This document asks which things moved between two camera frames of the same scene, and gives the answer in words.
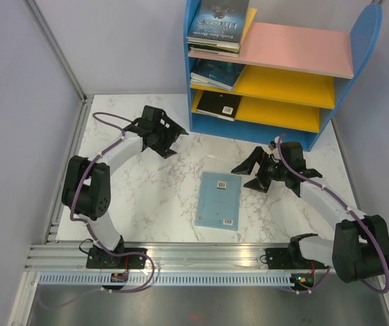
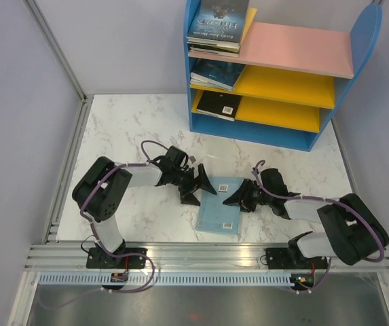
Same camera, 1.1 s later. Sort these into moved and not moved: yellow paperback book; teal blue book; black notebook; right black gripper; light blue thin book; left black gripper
Moved: left black gripper; right black gripper
Not moved: light blue thin book; black notebook; teal blue book; yellow paperback book
